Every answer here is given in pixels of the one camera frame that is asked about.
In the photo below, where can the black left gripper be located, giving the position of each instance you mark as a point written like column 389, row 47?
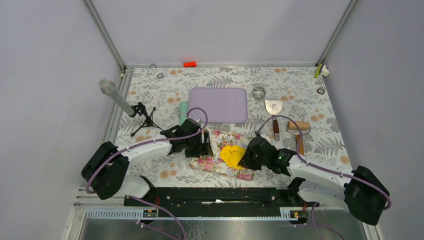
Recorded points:
column 197, row 152

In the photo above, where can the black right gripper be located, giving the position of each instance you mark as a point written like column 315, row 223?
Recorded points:
column 246, row 161

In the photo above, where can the floral rectangular tray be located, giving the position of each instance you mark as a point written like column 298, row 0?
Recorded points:
column 213, row 164

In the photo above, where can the yellow dough piece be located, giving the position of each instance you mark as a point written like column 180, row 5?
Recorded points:
column 232, row 155

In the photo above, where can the metal spatula wooden handle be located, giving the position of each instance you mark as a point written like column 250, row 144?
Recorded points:
column 274, row 107

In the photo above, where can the wooden dough roller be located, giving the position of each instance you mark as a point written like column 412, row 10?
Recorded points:
column 296, row 129

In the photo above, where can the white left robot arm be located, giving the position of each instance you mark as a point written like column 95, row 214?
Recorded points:
column 106, row 172

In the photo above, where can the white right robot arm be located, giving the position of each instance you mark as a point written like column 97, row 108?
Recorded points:
column 358, row 191

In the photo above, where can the purple plastic tray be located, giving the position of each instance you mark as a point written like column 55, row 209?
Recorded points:
column 221, row 104

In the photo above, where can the floral tablecloth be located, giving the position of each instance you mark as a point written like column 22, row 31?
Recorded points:
column 304, row 97

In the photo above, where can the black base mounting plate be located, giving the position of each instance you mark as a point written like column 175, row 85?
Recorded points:
column 221, row 202

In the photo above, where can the black mini tripod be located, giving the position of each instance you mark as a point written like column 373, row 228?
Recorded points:
column 148, row 118

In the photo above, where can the red block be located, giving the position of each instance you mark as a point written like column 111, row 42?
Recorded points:
column 191, row 64

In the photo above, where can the white yellow corner clip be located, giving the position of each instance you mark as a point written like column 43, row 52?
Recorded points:
column 321, row 71

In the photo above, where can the silver microphone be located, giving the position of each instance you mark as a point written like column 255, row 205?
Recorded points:
column 108, row 88

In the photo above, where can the teal handled tool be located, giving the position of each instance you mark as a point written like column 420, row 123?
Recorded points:
column 183, row 111

